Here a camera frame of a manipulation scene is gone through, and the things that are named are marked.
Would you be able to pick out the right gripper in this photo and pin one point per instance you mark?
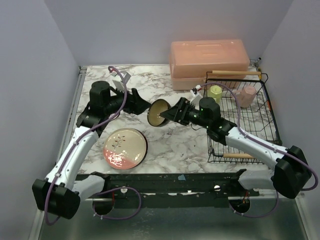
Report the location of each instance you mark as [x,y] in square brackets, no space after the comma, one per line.
[182,112]

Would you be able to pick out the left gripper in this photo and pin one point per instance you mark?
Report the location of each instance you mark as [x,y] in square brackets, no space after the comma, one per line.
[133,100]

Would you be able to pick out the dark bowl cream inside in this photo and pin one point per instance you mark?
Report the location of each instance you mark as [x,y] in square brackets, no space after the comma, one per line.
[153,114]

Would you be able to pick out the pink and cream plate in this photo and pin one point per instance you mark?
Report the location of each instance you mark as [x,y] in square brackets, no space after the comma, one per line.
[125,148]

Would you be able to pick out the yellow-green ceramic mug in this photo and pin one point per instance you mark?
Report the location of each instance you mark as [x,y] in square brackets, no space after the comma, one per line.
[215,92]

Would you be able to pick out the pink ceramic mug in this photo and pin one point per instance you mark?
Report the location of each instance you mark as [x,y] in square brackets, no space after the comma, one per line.
[246,95]

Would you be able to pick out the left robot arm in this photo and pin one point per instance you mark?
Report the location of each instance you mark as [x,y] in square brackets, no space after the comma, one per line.
[59,193]

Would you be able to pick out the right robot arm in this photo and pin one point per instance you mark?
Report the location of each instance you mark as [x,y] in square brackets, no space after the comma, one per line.
[288,170]

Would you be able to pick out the translucent pink storage box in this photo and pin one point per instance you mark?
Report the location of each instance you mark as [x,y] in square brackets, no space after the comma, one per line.
[189,61]

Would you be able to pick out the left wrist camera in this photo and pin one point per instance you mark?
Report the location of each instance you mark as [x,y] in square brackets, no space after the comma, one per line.
[117,80]

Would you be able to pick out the black wire dish rack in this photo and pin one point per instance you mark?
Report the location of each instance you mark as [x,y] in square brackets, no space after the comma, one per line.
[255,138]

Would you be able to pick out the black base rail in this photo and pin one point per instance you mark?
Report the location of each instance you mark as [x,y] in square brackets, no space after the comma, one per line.
[173,190]

